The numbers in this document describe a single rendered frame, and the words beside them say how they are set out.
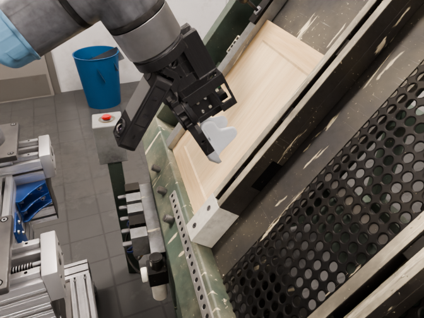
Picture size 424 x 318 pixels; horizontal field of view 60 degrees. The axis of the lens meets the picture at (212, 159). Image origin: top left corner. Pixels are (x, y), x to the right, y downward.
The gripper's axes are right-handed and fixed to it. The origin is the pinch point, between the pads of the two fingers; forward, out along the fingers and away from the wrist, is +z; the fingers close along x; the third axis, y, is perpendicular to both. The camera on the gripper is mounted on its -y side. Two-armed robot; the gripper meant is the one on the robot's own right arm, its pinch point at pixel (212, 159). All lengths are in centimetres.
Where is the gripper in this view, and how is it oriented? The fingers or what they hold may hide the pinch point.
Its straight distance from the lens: 58.1
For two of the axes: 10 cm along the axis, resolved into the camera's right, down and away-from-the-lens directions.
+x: -3.7, -5.3, 7.7
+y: 8.2, -5.7, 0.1
